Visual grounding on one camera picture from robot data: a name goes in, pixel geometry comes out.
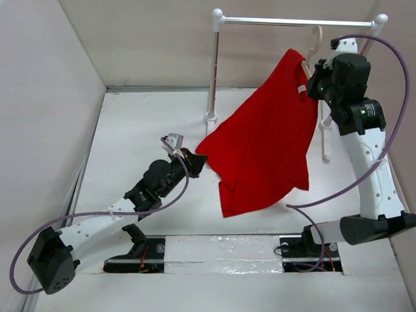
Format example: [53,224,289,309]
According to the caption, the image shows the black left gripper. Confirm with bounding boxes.
[158,147,206,198]

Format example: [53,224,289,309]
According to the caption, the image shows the wooden clothes hanger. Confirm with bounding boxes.
[301,25,323,79]

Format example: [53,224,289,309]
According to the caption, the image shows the red t shirt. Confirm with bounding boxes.
[196,49,318,218]

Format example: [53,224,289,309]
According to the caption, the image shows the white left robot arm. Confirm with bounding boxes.
[27,148,207,294]

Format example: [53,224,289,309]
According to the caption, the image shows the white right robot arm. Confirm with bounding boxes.
[300,53,415,255]

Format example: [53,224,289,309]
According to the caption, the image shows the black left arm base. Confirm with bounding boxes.
[103,224,166,274]

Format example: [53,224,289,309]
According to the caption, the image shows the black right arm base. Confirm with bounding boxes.
[274,227,343,273]

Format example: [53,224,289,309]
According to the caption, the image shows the white clothes rack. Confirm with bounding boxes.
[203,8,389,163]

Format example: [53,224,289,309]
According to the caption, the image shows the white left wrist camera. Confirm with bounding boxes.
[161,133,183,157]

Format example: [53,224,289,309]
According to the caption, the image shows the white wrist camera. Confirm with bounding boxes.
[161,133,183,157]
[330,38,358,57]

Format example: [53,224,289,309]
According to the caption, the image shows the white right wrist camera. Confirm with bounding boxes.
[330,38,358,57]

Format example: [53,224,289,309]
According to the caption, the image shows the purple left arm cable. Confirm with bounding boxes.
[8,136,190,296]

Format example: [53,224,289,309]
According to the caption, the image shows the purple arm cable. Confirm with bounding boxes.
[285,34,410,272]
[8,136,190,296]

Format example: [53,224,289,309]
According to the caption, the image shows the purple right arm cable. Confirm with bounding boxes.
[285,34,410,272]

